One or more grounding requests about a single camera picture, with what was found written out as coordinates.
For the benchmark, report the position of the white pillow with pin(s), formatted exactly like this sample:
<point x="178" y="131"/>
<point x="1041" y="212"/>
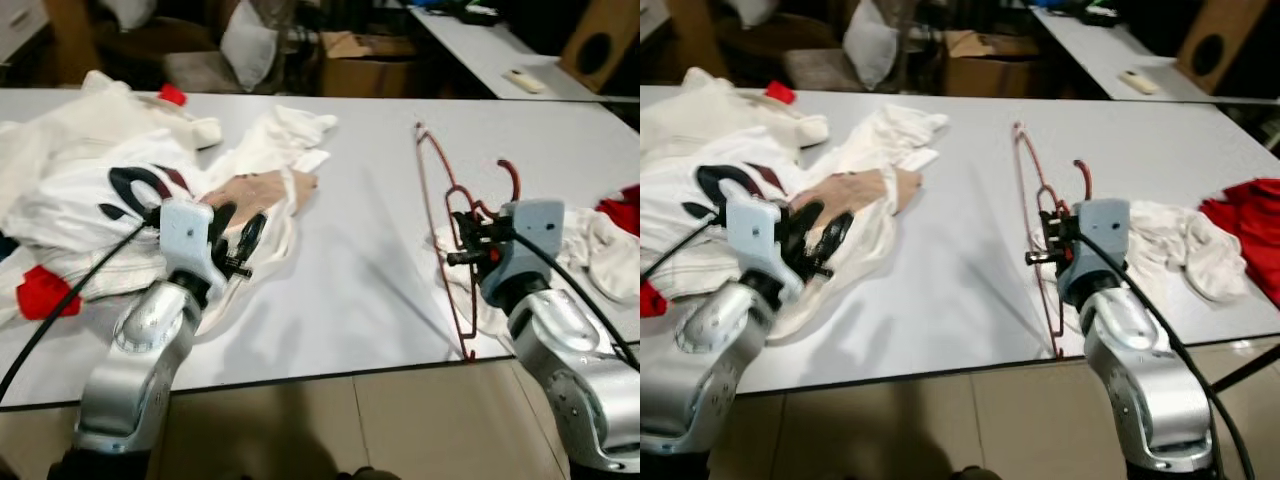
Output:
<point x="870" y="50"/>
<point x="248" y="50"/>

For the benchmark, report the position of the small red cuff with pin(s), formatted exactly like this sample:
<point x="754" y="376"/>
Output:
<point x="781" y="92"/>
<point x="172" y="95"/>

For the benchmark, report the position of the open cardboard box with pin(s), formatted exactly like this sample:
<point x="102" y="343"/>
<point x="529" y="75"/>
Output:
<point x="990" y="78"/>
<point x="365" y="75"/>

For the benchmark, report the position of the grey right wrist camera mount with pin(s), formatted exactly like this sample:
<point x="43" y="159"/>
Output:
<point x="1098" y="240"/>
<point x="530" y="240"/>

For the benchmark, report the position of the beige garment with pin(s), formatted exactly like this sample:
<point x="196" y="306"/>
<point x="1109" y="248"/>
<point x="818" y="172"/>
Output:
<point x="275" y="190"/>
<point x="870" y="188"/>

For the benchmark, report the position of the white side table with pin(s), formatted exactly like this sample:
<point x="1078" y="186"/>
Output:
<point x="480" y="55"/>
<point x="1090" y="50"/>

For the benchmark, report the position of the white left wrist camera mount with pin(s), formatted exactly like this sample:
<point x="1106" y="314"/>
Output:
<point x="752" y="235"/>
<point x="185" y="235"/>

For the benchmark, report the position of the wooden speaker box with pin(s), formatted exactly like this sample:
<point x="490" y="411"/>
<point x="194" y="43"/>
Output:
<point x="1210" y="50"/>
<point x="600" y="50"/>

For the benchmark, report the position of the red garment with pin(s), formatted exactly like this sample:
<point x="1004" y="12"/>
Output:
<point x="625" y="212"/>
<point x="1250" y="225"/>

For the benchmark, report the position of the red plastic hanger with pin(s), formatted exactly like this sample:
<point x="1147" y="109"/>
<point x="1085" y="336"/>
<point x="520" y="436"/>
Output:
<point x="462" y="330"/>
<point x="1052" y="330"/>

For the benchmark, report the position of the white crumpled garment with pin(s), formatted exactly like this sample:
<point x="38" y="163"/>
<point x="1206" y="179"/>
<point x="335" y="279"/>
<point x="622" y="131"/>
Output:
<point x="285" y="135"/>
<point x="895" y="135"/>

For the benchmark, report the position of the red cloth piece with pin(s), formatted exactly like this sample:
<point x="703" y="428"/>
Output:
<point x="45" y="295"/>
<point x="652" y="300"/>

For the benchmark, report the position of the brown chair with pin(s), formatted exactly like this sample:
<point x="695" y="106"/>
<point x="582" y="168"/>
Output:
<point x="812" y="70"/>
<point x="195" y="72"/>

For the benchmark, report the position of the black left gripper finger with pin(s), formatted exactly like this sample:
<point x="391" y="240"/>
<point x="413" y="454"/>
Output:
<point x="223" y="220"/>
<point x="253" y="235"/>
<point x="837" y="238"/>
<point x="803" y="222"/>

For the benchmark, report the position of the cream remote control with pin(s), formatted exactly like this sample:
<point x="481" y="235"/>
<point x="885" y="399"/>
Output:
<point x="1140" y="82"/>
<point x="525" y="81"/>

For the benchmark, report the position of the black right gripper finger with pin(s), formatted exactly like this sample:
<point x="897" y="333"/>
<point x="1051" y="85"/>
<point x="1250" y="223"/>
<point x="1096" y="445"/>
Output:
<point x="1056" y="226"/>
<point x="480" y="226"/>
<point x="468" y="258"/>
<point x="1045" y="258"/>

